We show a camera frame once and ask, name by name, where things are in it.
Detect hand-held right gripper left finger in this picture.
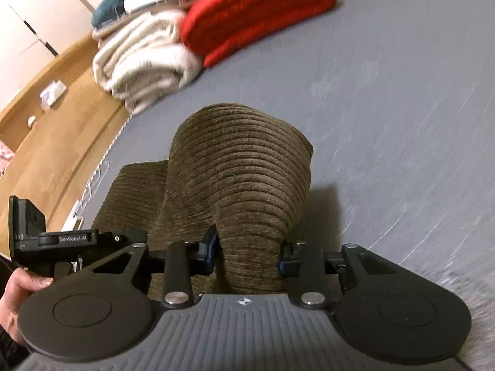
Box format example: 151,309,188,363
75,225,220,310

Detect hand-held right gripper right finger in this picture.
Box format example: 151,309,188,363
277,240,411,310

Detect olive corduroy pants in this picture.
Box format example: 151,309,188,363
91,102,315,302

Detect person's left forearm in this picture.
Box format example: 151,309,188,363
0,326,29,371

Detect person's left hand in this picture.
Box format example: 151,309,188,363
0,268,54,345

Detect pink patterned cloth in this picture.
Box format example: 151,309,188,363
0,141,15,176

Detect white packet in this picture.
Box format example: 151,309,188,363
40,80,67,109

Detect cream folded blanket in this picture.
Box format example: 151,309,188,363
92,10,205,116

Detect grey quilted bed mattress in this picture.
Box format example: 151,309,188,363
77,0,495,371

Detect white wardrobe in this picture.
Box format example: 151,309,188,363
0,0,97,113

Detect red folded quilt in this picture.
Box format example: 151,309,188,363
180,0,338,69

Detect white cable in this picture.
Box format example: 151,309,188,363
63,151,113,233

